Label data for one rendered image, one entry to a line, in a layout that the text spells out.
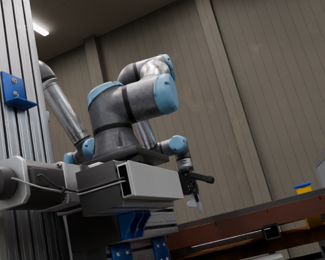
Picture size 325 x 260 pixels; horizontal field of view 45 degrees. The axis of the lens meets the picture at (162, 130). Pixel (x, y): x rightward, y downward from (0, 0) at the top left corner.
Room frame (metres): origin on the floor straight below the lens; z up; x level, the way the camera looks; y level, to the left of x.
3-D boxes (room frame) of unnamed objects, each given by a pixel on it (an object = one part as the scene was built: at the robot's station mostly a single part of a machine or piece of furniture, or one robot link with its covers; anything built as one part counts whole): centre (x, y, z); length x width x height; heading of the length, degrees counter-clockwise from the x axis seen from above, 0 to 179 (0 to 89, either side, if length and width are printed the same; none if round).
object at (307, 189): (1.55, -0.47, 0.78); 0.05 x 0.05 x 0.19; 80
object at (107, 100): (1.10, 0.14, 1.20); 0.13 x 0.12 x 0.14; 84
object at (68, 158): (1.58, 0.36, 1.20); 0.11 x 0.11 x 0.08; 35
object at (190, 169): (1.84, -0.06, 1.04); 0.09 x 0.08 x 0.12; 80
